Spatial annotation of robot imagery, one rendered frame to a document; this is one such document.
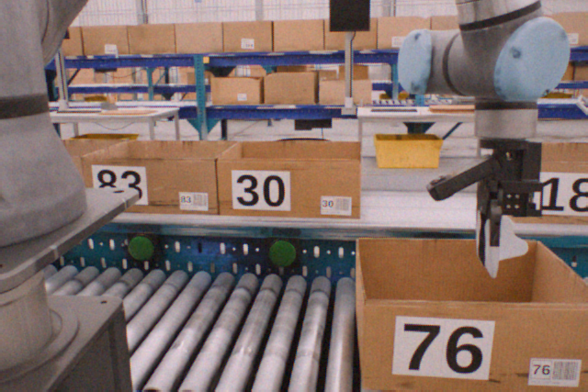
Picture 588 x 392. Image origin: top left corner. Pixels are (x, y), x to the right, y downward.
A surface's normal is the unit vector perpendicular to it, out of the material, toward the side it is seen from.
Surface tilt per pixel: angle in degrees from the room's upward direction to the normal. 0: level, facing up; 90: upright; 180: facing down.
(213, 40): 90
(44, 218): 89
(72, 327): 0
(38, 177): 69
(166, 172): 90
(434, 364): 90
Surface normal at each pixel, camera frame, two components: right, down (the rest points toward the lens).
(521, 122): 0.14, 0.13
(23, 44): 0.99, 0.00
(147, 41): -0.12, 0.22
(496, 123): -0.59, 0.11
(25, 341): 0.90, 0.07
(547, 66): 0.35, 0.27
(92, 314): -0.02, -0.97
